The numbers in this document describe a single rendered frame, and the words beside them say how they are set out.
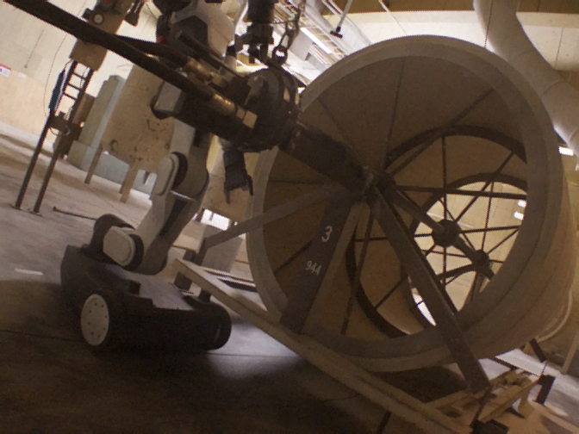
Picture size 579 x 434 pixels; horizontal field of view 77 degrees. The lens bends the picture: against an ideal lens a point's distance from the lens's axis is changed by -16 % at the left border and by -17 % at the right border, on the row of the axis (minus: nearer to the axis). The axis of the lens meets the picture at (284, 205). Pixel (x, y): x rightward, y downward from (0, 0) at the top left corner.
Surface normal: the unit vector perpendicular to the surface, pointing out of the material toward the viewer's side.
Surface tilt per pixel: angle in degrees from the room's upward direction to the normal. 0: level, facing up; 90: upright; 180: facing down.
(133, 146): 90
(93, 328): 90
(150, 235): 90
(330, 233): 90
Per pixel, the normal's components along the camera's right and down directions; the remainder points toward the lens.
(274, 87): -0.63, -0.28
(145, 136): 0.32, 0.10
